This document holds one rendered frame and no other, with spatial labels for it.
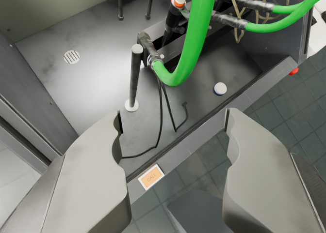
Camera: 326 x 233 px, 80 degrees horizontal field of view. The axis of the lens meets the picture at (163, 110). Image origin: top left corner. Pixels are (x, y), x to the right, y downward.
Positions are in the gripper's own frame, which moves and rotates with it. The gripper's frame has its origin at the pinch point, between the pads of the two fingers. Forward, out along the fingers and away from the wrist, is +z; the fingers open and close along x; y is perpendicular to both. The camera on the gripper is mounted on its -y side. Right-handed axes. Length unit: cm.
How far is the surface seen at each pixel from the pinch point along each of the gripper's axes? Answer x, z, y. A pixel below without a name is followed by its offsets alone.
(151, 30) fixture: -4.2, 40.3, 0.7
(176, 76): 0.5, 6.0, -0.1
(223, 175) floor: 38, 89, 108
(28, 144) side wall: -18.5, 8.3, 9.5
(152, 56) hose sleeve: -2.4, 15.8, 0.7
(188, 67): 1.4, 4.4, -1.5
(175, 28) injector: 1.4, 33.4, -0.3
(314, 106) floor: 127, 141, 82
